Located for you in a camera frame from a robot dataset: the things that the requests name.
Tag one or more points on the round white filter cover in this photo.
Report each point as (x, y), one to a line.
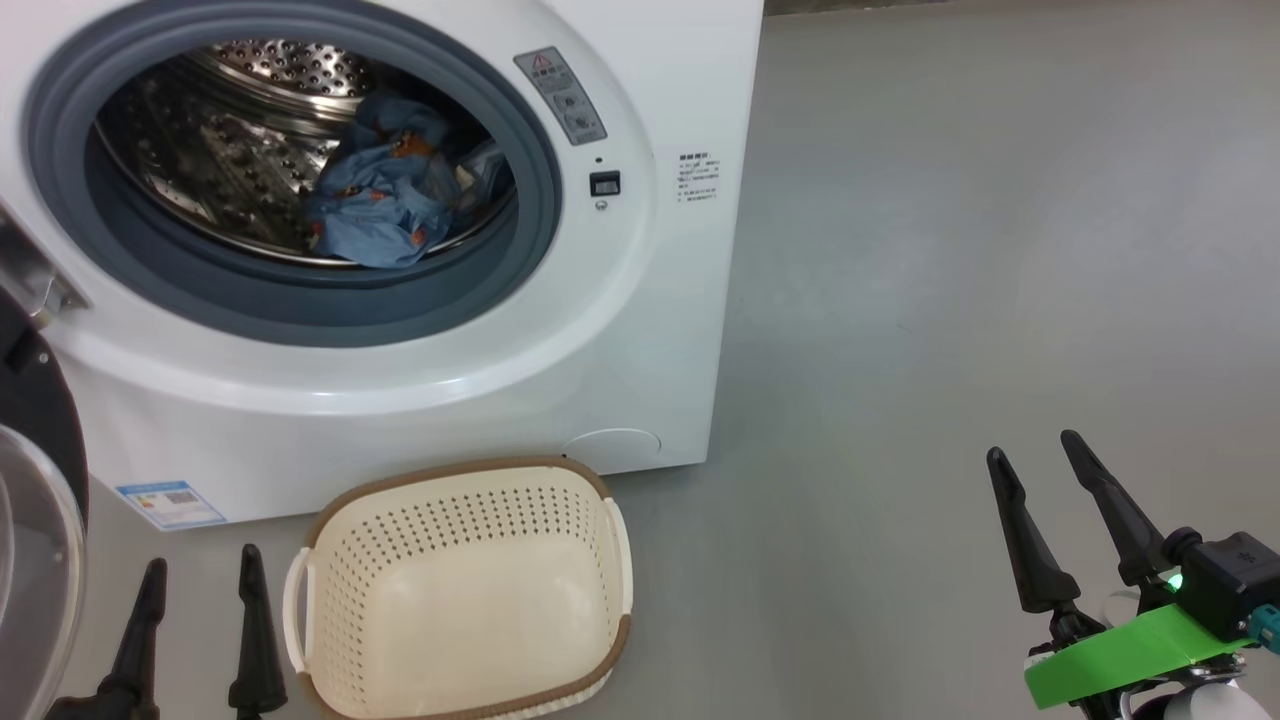
(612, 450)

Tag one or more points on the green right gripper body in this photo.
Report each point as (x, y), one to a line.
(1120, 655)

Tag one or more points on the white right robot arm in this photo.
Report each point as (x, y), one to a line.
(1190, 705)

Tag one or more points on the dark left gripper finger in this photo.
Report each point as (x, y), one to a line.
(258, 660)
(140, 670)

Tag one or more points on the grey warning sticker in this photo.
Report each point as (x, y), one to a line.
(562, 97)

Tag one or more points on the white front-load washing machine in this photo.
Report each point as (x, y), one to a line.
(650, 320)

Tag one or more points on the cream perforated laundry basket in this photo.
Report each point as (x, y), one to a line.
(450, 620)

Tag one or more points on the blue energy label sticker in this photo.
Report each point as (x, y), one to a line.
(170, 505)

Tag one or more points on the small black text label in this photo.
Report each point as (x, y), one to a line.
(698, 178)

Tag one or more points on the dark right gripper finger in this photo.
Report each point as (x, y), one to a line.
(1035, 560)
(1125, 525)

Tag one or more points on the blue and cream garment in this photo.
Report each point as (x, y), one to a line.
(490, 170)

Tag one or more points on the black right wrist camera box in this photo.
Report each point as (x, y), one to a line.
(1235, 580)

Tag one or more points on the black round glass washer door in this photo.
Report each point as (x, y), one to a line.
(40, 430)

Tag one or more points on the blue fox print garment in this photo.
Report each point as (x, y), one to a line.
(380, 210)

